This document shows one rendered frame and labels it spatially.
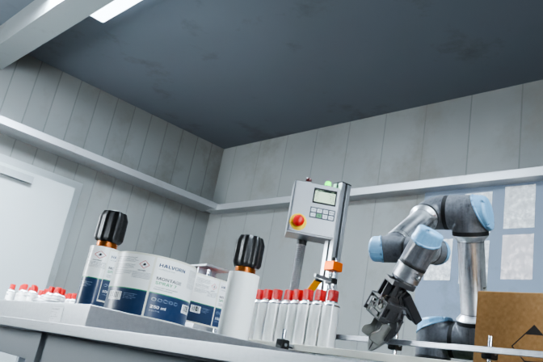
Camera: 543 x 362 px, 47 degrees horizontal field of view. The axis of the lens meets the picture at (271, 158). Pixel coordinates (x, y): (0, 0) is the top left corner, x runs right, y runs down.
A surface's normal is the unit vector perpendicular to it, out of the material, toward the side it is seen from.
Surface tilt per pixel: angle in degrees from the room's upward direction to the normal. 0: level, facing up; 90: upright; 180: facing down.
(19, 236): 90
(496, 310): 90
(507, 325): 90
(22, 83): 90
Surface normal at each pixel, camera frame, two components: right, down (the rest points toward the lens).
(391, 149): -0.71, -0.36
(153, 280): 0.20, -0.29
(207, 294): 0.66, -0.14
